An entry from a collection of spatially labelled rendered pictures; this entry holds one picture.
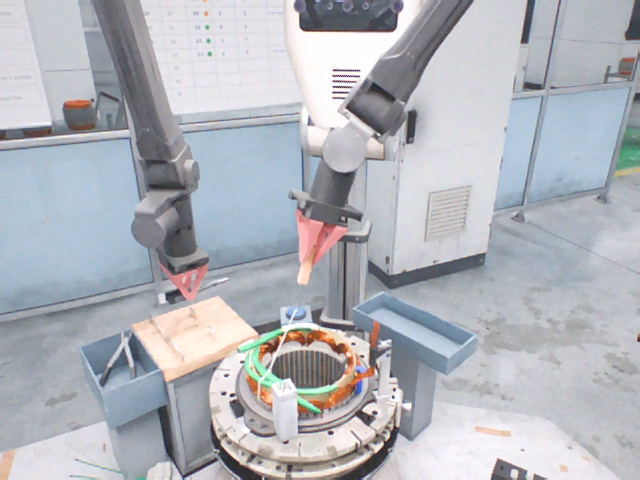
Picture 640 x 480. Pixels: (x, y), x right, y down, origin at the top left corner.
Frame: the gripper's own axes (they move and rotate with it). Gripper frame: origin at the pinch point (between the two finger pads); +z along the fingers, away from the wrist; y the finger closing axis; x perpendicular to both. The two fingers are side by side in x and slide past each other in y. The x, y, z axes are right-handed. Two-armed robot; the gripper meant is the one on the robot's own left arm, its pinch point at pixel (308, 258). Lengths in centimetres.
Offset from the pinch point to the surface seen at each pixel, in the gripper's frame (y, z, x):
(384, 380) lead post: 15.9, 15.5, -7.2
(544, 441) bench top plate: 71, 32, 1
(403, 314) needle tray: 38.8, 15.3, 23.1
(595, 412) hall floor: 192, 63, 65
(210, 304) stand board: -1.5, 25.7, 38.2
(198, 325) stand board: -4.9, 27.8, 30.9
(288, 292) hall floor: 98, 85, 215
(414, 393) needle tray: 39.4, 28.2, 10.9
